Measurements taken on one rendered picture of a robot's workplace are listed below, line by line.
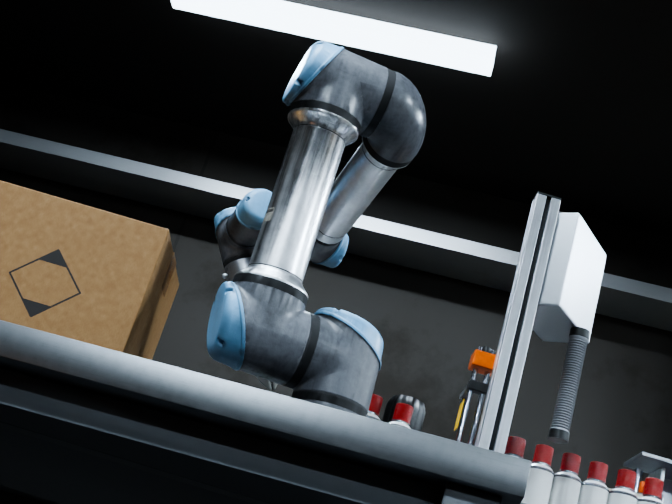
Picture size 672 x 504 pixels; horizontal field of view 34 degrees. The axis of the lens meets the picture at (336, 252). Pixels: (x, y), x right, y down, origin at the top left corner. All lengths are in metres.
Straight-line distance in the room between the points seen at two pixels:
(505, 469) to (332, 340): 0.51
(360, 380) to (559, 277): 0.52
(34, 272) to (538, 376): 3.28
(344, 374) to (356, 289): 3.17
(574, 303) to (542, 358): 2.68
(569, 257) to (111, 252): 0.82
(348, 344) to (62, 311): 0.42
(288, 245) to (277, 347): 0.16
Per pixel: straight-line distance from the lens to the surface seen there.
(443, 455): 1.17
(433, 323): 4.72
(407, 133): 1.76
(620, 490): 2.08
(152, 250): 1.65
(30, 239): 1.68
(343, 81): 1.71
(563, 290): 1.98
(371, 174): 1.86
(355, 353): 1.61
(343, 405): 1.59
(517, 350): 1.94
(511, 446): 2.05
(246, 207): 2.00
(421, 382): 4.63
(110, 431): 1.26
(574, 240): 2.02
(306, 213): 1.65
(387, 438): 1.17
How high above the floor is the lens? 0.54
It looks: 22 degrees up
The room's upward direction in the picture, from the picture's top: 17 degrees clockwise
